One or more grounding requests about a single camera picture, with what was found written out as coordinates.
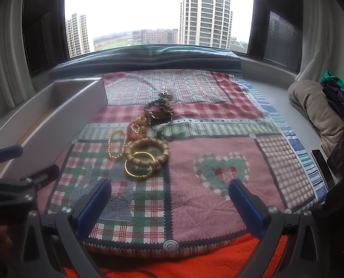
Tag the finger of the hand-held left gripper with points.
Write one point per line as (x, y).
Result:
(11, 152)
(21, 186)

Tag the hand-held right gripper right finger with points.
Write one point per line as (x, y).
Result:
(247, 208)

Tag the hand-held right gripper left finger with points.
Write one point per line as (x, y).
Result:
(95, 205)

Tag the gold bangle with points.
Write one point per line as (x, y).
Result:
(140, 177)

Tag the grey drawer box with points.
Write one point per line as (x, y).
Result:
(58, 115)

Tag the green jade pendant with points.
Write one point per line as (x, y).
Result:
(179, 134)

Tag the patchwork plaid blanket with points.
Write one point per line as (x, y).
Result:
(203, 150)

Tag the orange towel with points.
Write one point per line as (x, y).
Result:
(189, 263)

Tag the black phone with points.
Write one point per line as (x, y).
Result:
(319, 162)

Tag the white curtain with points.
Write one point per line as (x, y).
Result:
(9, 49)
(319, 34)

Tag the beige towel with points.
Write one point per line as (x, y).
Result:
(311, 104)

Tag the dark window screen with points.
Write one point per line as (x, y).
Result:
(279, 34)
(44, 29)

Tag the pale apartment block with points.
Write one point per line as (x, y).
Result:
(77, 34)

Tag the purple cloth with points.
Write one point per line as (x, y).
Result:
(338, 98)

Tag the teal cushion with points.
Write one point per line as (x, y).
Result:
(160, 55)

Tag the window pane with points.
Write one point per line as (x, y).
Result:
(131, 0)

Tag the tall apartment tower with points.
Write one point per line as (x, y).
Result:
(206, 14)

